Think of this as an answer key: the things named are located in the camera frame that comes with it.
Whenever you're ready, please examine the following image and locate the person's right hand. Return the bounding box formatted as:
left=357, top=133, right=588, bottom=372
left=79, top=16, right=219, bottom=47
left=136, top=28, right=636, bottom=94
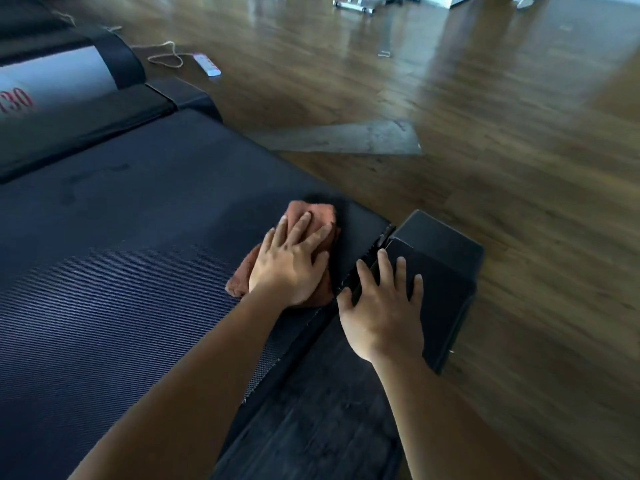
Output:
left=337, top=249, right=426, bottom=365

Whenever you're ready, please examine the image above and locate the person's left hand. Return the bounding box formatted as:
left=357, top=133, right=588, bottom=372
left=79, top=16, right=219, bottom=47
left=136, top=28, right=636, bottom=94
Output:
left=248, top=213, right=335, bottom=307

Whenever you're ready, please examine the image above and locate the orange cleaning cloth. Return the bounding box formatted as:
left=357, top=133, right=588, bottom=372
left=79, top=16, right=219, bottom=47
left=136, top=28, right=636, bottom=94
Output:
left=225, top=200, right=339, bottom=309

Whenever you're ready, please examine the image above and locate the person's left forearm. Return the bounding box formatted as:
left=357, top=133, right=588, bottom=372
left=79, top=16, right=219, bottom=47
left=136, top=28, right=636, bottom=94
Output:
left=69, top=289, right=301, bottom=480

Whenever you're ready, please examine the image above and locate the person's right forearm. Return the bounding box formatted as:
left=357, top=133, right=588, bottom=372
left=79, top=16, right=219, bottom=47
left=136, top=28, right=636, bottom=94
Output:
left=371, top=352, right=533, bottom=480

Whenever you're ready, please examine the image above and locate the grey floor mat piece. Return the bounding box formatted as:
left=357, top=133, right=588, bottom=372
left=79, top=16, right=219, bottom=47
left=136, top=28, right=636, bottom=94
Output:
left=248, top=119, right=424, bottom=157

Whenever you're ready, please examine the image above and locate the black treadmill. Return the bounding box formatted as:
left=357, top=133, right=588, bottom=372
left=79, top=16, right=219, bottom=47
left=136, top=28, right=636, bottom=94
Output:
left=0, top=0, right=485, bottom=480

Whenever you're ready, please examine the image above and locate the white power strip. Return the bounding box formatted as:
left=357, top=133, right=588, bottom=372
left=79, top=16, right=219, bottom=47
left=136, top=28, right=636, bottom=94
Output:
left=193, top=53, right=222, bottom=78

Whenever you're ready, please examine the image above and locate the white metal furniture base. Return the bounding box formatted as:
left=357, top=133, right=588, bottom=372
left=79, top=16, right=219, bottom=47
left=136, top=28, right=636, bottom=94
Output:
left=333, top=0, right=404, bottom=16

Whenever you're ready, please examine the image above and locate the beige cord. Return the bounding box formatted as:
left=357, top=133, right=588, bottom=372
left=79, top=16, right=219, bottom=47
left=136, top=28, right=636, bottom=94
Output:
left=147, top=41, right=197, bottom=70

